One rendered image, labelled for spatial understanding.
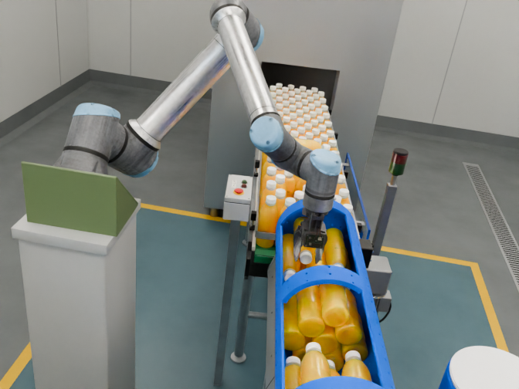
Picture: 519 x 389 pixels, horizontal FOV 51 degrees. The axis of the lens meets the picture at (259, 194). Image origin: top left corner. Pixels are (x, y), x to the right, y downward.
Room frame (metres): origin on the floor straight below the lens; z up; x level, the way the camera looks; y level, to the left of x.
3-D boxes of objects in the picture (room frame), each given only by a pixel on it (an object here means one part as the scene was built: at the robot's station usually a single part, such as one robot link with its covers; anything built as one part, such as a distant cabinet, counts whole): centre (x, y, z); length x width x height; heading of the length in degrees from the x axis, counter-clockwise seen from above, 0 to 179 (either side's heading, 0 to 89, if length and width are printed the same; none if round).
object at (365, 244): (1.77, -0.41, 0.95); 0.10 x 0.07 x 0.10; 92
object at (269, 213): (1.84, -0.05, 1.00); 0.07 x 0.07 x 0.19
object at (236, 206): (1.92, 0.08, 1.05); 0.20 x 0.10 x 0.10; 2
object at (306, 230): (1.42, -0.18, 1.27); 0.09 x 0.08 x 0.12; 2
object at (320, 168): (1.43, -0.17, 1.43); 0.10 x 0.09 x 0.12; 49
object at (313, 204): (1.42, -0.18, 1.35); 0.10 x 0.09 x 0.05; 92
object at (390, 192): (2.12, -0.56, 0.55); 0.04 x 0.04 x 1.10; 2
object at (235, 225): (1.92, 0.08, 0.50); 0.04 x 0.04 x 1.00; 2
